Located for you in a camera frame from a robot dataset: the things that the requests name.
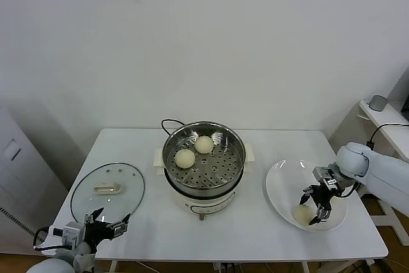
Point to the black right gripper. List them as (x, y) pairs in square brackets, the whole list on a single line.
[(324, 197)]

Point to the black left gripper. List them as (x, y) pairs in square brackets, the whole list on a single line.
[(99, 233)]

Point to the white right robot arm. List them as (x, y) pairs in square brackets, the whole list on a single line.
[(383, 174)]

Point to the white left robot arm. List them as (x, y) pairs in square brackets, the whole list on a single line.
[(54, 265)]

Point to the stainless steel steamer basket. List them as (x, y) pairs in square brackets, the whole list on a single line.
[(217, 170)]

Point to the white round plate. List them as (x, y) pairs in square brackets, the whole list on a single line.
[(281, 183)]

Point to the white table leg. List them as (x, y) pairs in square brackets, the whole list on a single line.
[(112, 267), (305, 267)]

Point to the black white striped strip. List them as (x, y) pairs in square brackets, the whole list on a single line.
[(14, 220)]

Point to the white cabinet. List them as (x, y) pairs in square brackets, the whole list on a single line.
[(25, 174)]

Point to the cream electric cooker base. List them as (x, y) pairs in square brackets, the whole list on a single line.
[(204, 204)]

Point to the white side desk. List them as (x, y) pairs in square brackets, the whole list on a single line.
[(383, 119)]

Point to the grey cylinder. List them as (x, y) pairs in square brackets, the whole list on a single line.
[(378, 103)]

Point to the grey monitor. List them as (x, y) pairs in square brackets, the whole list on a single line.
[(399, 84)]

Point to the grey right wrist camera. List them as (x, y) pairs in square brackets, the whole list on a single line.
[(324, 175)]

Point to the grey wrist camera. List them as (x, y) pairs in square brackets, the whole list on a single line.
[(324, 175), (72, 233)]

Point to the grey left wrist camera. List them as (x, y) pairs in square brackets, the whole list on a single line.
[(72, 233)]

